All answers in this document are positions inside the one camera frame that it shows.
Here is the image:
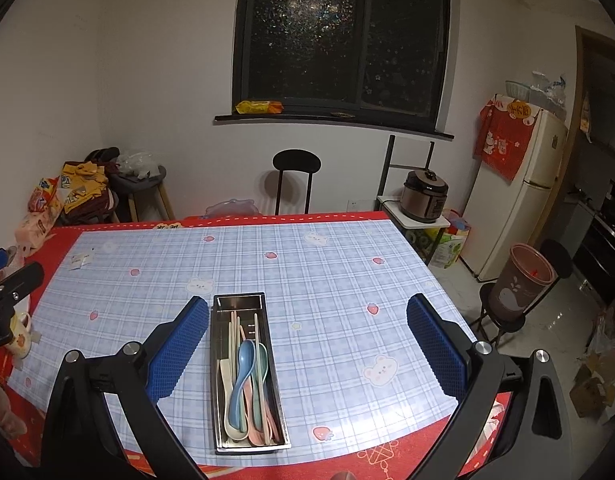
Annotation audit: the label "cardboard boxes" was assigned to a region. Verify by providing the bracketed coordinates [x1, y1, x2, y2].
[570, 350, 615, 418]

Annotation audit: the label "brown rice cooker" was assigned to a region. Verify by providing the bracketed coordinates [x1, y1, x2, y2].
[400, 169, 449, 223]

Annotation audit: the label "snack bags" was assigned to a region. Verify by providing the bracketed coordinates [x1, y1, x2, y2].
[15, 205, 61, 256]

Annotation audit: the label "metal utensil tray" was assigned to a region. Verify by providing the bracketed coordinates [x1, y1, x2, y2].
[210, 291, 292, 456]

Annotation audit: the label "beige spoon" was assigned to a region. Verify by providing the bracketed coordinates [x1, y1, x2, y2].
[218, 357, 249, 442]

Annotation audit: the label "hanging yellow paper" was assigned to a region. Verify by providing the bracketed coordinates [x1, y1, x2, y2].
[580, 92, 593, 143]

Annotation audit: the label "black chair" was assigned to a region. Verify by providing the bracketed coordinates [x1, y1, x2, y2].
[272, 149, 322, 216]

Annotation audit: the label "glass bowl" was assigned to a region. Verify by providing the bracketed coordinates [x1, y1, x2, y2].
[505, 79, 533, 101]

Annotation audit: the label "dark kitchen cabinet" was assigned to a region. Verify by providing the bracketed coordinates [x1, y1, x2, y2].
[570, 180, 615, 307]

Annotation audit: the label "red printed cloth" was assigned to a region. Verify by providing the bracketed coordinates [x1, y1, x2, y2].
[475, 100, 537, 182]

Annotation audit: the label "black and white shelf rack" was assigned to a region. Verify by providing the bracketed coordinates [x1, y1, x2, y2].
[376, 134, 451, 266]

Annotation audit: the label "dark window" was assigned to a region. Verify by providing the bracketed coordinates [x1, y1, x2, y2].
[231, 0, 461, 128]

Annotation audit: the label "green spoon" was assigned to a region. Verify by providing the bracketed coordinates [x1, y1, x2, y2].
[248, 342, 272, 433]

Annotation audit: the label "wooden door frame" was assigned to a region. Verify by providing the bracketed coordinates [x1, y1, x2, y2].
[567, 25, 615, 196]

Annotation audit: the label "black stool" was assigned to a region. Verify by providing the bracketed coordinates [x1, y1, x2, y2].
[470, 239, 574, 348]

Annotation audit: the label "person's left forearm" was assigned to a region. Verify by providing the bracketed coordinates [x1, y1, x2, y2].
[0, 357, 27, 438]

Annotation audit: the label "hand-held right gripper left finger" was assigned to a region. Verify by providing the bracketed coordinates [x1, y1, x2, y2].
[40, 295, 216, 480]

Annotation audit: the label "clear plastic containers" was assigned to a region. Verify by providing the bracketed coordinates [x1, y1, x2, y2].
[530, 71, 568, 121]

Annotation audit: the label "brown waste bin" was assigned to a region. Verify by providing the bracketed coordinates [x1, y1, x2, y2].
[489, 243, 558, 323]

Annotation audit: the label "grey stool with wooden legs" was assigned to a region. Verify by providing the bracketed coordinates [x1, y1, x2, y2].
[110, 164, 176, 223]

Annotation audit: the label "white fridge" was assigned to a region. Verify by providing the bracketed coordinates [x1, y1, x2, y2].
[460, 94, 568, 282]

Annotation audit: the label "clear plastic bag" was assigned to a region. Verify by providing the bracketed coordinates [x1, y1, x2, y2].
[116, 151, 158, 178]

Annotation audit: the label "orange blue snack bag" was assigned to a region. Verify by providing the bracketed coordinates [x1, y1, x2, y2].
[28, 175, 66, 213]

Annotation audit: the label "blue spoon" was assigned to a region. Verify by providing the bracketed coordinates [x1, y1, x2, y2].
[229, 339, 258, 428]

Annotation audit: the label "cream cup with lion print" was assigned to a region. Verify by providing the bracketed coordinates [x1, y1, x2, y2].
[5, 311, 34, 361]

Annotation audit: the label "dark red cloth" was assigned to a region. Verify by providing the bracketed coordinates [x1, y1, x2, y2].
[58, 187, 119, 226]

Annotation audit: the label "clear plastic tray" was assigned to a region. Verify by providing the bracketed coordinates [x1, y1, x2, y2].
[205, 200, 261, 218]

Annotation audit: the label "pink spoon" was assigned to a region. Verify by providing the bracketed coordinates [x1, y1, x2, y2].
[248, 380, 282, 447]

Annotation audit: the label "green white package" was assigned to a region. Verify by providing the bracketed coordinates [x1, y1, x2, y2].
[426, 209, 471, 269]

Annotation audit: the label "blue plaid table mat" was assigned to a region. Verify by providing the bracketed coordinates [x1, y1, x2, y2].
[8, 219, 478, 468]

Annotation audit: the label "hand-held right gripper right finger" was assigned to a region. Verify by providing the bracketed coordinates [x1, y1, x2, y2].
[406, 294, 574, 480]

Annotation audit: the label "yellow snack packet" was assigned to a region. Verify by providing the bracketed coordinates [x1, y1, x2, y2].
[236, 100, 284, 115]

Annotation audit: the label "black windowsill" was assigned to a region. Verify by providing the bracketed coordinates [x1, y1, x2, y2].
[215, 112, 455, 142]

